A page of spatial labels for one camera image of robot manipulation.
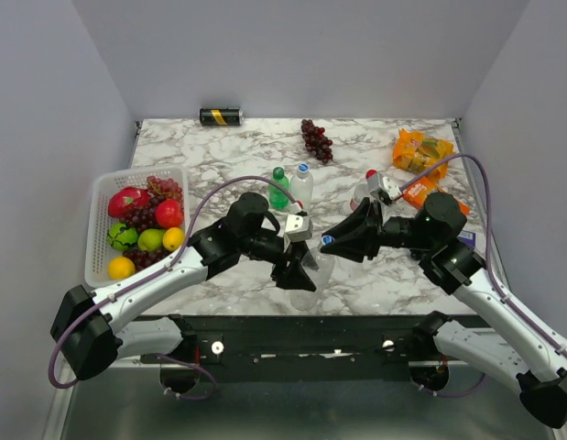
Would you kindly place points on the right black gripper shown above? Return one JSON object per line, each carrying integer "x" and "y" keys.
{"x": 355, "y": 249}

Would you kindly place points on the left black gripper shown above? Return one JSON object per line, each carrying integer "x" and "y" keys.
{"x": 292, "y": 277}

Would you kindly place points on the black gold battery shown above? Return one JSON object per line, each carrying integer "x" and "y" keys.
{"x": 221, "y": 117}

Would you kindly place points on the basket grapes bunch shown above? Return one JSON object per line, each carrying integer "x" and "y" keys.
{"x": 160, "y": 190}
{"x": 143, "y": 259}

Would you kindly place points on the blue white bottle cap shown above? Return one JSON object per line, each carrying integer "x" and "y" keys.
{"x": 326, "y": 240}

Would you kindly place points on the green watermelon toy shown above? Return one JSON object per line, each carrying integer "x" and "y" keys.
{"x": 121, "y": 237}

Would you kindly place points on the orange fruit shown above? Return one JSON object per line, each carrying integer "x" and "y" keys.
{"x": 120, "y": 268}

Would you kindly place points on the clear bottle blue cap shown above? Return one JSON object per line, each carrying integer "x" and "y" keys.
{"x": 301, "y": 186}

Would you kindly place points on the red dragon fruit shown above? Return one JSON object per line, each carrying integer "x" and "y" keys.
{"x": 127, "y": 199}

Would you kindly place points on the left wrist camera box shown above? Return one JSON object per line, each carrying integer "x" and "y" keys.
{"x": 298, "y": 227}

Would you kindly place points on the yellow lemon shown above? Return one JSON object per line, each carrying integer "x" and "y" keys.
{"x": 173, "y": 239}

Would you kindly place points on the green pear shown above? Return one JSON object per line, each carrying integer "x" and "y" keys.
{"x": 151, "y": 240}

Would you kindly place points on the dark grapes on table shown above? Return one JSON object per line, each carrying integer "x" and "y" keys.
{"x": 316, "y": 143}

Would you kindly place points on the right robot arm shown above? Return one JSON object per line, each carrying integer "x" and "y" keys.
{"x": 532, "y": 361}

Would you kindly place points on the orange razor package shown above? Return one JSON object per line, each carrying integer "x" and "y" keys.
{"x": 417, "y": 193}

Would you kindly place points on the orange snack bag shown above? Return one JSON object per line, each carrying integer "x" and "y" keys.
{"x": 415, "y": 152}

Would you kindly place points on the red apple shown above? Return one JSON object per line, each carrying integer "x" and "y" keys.
{"x": 169, "y": 214}

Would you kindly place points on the basket grapes upper bunch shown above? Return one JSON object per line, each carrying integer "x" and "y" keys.
{"x": 160, "y": 190}

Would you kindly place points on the green plastic bottle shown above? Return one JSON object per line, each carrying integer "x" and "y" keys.
{"x": 278, "y": 199}

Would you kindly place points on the basket grapes lower bunch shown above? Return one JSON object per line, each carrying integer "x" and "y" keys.
{"x": 143, "y": 259}

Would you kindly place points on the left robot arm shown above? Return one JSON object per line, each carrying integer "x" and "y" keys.
{"x": 93, "y": 329}

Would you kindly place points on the purple small box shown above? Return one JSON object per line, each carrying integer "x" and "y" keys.
{"x": 468, "y": 237}

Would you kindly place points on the clear bottle red cap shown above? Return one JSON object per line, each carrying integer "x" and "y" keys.
{"x": 361, "y": 191}

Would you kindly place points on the white plastic basket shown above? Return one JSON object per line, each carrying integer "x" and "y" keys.
{"x": 98, "y": 252}

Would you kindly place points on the black mounting rail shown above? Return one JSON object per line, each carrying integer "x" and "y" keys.
{"x": 295, "y": 348}

